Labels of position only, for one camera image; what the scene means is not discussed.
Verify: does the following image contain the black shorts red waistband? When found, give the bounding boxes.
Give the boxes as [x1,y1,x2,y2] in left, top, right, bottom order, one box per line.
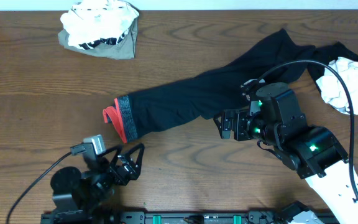
[103,29,316,143]

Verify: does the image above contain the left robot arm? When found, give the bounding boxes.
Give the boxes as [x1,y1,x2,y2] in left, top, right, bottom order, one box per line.
[41,142,145,223]

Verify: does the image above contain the black crumpled garment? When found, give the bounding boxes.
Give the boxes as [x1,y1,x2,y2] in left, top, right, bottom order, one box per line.
[307,42,358,93]

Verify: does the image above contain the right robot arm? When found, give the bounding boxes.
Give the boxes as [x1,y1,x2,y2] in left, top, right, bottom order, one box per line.
[214,83,358,223]

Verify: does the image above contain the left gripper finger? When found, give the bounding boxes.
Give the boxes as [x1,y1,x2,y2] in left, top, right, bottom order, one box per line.
[121,143,145,170]
[103,145,124,166]

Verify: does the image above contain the olive green folded garment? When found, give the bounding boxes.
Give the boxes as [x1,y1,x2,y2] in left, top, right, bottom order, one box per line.
[58,19,138,60]

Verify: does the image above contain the white crumpled garment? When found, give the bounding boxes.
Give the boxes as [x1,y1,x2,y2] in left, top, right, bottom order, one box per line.
[316,57,358,115]

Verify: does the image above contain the white printed shirt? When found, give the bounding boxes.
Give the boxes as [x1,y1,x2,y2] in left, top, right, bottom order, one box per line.
[60,0,139,50]

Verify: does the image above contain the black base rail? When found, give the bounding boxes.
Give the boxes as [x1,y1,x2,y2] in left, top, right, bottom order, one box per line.
[40,205,338,224]

